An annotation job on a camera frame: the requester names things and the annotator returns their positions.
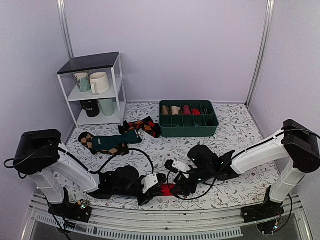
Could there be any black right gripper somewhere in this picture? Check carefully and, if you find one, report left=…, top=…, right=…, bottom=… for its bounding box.
left=170, top=165, right=214, bottom=196

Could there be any red sock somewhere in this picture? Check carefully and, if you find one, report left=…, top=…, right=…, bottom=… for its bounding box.
left=192, top=108, right=201, bottom=116
left=160, top=183, right=174, bottom=197

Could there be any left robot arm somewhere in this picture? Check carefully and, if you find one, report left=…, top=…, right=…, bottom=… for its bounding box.
left=11, top=129, right=166, bottom=217

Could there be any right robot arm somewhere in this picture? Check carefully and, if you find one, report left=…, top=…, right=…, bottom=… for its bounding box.
left=165, top=119, right=320, bottom=218

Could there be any floral table cloth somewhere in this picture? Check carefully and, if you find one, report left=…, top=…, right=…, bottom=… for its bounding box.
left=66, top=103, right=279, bottom=211

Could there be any black orange argyle sock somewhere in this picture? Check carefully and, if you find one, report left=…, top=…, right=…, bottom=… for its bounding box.
left=118, top=116, right=161, bottom=138

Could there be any green divided organizer box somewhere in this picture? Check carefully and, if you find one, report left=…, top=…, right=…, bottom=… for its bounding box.
left=159, top=100, right=219, bottom=138

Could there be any tan rolled sock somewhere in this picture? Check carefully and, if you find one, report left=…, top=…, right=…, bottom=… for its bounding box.
left=161, top=105, right=170, bottom=116

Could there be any beige rolled sock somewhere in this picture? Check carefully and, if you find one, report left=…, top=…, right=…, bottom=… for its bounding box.
left=171, top=105, right=181, bottom=116

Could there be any maroon rolled sock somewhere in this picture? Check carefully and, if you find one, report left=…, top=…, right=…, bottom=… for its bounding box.
left=182, top=105, right=192, bottom=116

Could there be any red rolled sock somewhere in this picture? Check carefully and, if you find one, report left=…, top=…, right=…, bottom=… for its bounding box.
left=192, top=108, right=201, bottom=116

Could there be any dark teal sock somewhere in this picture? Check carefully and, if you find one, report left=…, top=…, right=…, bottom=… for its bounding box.
left=91, top=130, right=143, bottom=151

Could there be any brown argyle sock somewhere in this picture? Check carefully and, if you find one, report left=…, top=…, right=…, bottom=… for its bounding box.
left=78, top=132, right=129, bottom=156

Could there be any mint green mug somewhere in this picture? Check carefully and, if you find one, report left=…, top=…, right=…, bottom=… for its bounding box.
left=98, top=98, right=114, bottom=117

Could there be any black mug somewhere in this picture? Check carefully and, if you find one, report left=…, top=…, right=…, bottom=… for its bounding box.
left=80, top=99, right=100, bottom=118

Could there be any white shelf rack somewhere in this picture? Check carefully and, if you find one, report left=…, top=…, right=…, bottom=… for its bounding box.
left=57, top=52, right=127, bottom=128

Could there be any cream mug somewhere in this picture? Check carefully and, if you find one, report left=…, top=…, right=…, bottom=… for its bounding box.
left=89, top=72, right=110, bottom=95

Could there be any teal patterned mug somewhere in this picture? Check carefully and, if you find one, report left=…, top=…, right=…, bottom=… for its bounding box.
left=73, top=71, right=91, bottom=93

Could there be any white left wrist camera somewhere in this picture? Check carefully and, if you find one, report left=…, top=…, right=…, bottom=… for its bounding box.
left=141, top=174, right=159, bottom=194

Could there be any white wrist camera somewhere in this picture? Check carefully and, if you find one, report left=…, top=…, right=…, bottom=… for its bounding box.
left=172, top=160, right=191, bottom=173
left=141, top=174, right=159, bottom=194

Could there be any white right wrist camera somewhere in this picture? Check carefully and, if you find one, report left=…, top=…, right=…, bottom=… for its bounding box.
left=172, top=160, right=191, bottom=173

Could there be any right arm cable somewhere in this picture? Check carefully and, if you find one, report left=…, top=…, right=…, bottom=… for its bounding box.
left=166, top=159, right=236, bottom=201

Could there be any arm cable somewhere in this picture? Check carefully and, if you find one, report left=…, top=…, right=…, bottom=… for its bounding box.
left=87, top=148, right=155, bottom=177
left=166, top=159, right=236, bottom=201

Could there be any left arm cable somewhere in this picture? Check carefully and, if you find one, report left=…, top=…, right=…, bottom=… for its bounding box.
left=87, top=148, right=155, bottom=177

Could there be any aluminium front rail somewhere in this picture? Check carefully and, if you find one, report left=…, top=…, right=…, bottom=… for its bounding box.
left=21, top=193, right=313, bottom=240

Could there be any right aluminium corner post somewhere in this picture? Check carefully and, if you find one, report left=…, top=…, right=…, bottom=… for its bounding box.
left=245, top=0, right=275, bottom=108

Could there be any aluminium corner post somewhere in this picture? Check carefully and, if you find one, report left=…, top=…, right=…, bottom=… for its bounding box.
left=245, top=0, right=275, bottom=108
left=56, top=0, right=74, bottom=59

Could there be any left aluminium corner post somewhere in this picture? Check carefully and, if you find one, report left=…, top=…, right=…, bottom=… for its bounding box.
left=56, top=0, right=74, bottom=59

